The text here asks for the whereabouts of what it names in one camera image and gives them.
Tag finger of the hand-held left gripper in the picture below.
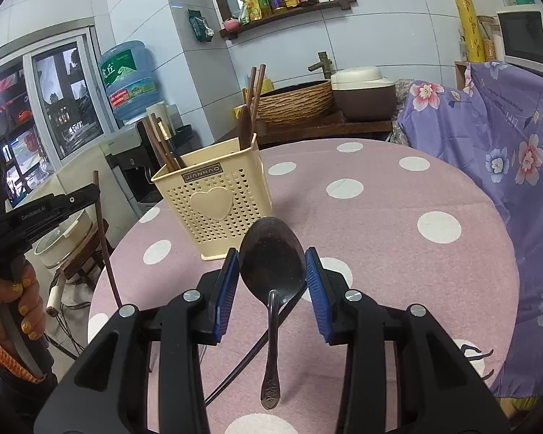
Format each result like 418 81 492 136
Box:
56 183 101 218

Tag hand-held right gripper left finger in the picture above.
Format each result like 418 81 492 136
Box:
38 248 240 434

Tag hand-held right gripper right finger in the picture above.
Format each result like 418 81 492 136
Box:
304 247 512 434

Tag thin dark brown chopstick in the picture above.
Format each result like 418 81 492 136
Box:
93 171 123 306

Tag metal spoon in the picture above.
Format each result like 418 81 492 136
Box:
238 216 307 411

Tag black chopstick with gold tip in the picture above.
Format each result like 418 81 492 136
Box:
156 119 187 169
203 296 306 407

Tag cream plastic utensil holder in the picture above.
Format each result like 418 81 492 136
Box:
151 133 273 261

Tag brown wooden chopstick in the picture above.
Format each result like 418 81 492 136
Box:
149 114 182 170
245 67 258 150
142 120 175 173
252 64 267 139

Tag small wooden spoon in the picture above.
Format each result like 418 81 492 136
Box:
239 105 254 151

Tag person's left forearm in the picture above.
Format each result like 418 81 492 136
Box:
0 330 59 421

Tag person's left hand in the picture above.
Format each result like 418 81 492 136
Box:
0 262 48 354

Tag cream cooking pot with lid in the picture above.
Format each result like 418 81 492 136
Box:
34 221 96 269

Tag grey water dispenser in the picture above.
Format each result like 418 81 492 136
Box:
100 120 195 218

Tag pink polka dot tablecloth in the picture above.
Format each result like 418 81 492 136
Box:
87 138 521 434

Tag dark wooden chair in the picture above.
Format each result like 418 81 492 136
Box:
56 230 114 290

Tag white handheld appliance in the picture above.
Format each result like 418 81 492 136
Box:
47 276 67 318

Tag sliding window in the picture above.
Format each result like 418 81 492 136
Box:
0 27 106 209

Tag blue water bottle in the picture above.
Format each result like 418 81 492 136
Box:
98 41 159 122

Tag wooden counter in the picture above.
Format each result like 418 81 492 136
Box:
253 108 394 148

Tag woven basin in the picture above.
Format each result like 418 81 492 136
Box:
253 80 336 126

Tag rice cooker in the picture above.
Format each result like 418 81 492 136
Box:
331 67 397 122

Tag yellow detergent bottle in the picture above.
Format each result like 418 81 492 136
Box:
243 76 273 97

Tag purple floral cloth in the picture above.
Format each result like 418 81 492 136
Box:
396 61 543 399

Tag bronze faucet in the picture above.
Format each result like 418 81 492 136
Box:
308 51 333 80

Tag yellow green packet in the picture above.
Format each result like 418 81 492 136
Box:
240 0 261 24

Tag yellow wrap roll box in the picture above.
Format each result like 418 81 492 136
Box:
453 0 486 63

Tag glass jar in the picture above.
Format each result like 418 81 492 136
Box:
477 16 501 61

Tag white microwave oven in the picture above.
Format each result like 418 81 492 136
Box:
496 4 543 71

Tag green packet on wall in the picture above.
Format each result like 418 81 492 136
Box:
188 9 214 43

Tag wooden wall shelf with mirror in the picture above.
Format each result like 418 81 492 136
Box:
202 0 357 41

